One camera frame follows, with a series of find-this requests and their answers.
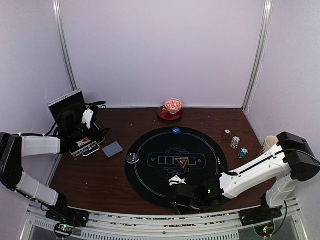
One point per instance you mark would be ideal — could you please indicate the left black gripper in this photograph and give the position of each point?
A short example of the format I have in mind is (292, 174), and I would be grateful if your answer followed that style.
(99, 137)

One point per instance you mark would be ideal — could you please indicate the grey dealer button disc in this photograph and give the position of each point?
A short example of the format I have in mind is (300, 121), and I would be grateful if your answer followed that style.
(132, 158)

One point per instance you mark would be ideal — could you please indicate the red black triangle marker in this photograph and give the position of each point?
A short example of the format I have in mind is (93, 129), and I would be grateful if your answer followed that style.
(182, 161)

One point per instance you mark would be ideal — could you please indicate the blue cream poker chip stack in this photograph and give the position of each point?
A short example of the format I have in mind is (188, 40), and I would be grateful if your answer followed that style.
(235, 142)

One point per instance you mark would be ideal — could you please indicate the blue small blind button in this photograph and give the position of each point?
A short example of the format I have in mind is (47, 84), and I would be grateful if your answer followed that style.
(176, 130)

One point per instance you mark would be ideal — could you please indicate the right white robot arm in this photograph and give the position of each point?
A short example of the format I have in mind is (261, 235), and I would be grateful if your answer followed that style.
(290, 161)

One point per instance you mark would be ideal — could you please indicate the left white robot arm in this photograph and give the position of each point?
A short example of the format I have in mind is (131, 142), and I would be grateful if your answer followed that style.
(13, 148)

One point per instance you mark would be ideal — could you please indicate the grey playing card deck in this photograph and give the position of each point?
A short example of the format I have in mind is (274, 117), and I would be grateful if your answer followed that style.
(112, 149)

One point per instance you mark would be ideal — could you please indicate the aluminium poker case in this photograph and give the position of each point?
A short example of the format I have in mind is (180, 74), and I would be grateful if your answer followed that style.
(86, 146)

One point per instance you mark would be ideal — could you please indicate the black round poker mat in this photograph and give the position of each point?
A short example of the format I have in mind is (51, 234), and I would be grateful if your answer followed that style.
(157, 150)

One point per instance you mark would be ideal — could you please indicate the green poker chip stack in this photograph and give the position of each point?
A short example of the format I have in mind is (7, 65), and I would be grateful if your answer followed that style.
(242, 154)

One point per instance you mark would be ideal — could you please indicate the dark red saucer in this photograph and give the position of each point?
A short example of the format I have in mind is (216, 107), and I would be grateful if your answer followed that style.
(164, 114)

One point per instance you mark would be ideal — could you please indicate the orange black poker chip stack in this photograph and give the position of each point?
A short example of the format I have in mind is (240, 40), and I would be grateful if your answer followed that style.
(226, 134)

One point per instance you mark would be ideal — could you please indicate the red white patterned bowl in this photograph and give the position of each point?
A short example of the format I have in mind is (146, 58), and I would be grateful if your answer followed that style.
(173, 105)

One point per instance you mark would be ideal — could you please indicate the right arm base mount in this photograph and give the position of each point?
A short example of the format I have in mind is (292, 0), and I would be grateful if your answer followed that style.
(262, 220)

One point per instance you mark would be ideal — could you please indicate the front aluminium rail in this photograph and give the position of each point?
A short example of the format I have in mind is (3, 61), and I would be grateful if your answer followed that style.
(225, 225)

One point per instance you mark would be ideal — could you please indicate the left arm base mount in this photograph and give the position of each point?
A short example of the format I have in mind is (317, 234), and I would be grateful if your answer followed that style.
(66, 225)

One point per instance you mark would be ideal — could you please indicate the right aluminium frame post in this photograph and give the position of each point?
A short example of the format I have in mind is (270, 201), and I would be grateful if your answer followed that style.
(263, 35)

